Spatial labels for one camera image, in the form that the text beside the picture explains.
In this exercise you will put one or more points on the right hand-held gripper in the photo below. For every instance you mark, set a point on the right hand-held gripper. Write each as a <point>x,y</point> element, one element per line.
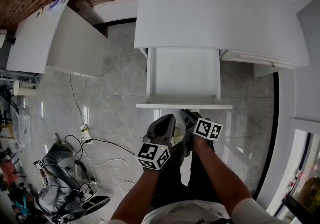
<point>208,130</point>

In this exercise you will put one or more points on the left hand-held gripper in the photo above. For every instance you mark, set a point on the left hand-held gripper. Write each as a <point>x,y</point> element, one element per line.
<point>152,154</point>

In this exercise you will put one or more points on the person's right forearm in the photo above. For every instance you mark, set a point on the person's right forearm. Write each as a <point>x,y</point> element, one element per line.
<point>220,173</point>

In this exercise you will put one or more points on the person's left forearm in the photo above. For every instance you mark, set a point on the person's left forearm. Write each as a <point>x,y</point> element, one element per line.
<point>137,193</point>

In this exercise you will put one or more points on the wide white drawer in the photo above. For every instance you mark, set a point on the wide white drawer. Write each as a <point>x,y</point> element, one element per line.
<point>255,57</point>

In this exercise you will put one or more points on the white desk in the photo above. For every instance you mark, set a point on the white desk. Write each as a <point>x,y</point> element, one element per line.
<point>212,17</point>

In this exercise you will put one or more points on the person's left shoe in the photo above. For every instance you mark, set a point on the person's left shoe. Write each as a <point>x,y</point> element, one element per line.
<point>178,135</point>

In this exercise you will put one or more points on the person's dark trousers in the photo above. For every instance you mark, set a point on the person's dark trousers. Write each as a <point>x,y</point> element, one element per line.
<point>180,175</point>

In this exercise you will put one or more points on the person's white shirt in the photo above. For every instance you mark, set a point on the person's white shirt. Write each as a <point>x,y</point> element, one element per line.
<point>190,213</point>

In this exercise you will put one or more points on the white power strip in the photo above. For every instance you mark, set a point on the white power strip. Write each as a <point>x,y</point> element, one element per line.
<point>85,134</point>

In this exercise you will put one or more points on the window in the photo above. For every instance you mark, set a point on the window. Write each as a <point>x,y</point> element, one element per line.
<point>305,180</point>

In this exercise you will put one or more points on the clear plastic box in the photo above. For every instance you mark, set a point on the clear plastic box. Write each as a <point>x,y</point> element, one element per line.
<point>22,130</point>

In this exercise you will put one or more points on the white cylindrical bin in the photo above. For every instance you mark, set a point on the white cylindrical bin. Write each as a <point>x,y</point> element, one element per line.
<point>23,87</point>

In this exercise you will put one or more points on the plain white table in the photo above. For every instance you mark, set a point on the plain white table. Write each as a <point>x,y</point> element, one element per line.
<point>37,40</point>

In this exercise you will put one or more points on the printed paper booklet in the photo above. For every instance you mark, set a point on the printed paper booklet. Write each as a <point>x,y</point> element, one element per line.
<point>58,2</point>

